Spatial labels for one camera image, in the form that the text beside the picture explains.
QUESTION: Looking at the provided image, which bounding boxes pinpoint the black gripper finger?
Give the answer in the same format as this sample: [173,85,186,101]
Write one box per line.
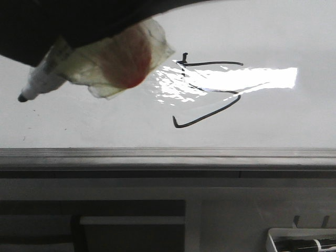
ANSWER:
[1,0,195,67]

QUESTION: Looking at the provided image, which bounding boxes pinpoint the white taped whiteboard marker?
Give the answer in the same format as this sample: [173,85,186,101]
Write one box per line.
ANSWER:
[18,18,175,102]

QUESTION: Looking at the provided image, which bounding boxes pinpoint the white whiteboard with aluminium frame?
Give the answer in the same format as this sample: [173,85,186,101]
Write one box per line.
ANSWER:
[1,1,335,177]

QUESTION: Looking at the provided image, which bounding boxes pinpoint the white tray with markers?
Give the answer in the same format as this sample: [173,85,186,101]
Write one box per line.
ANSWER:
[266,228,335,251]

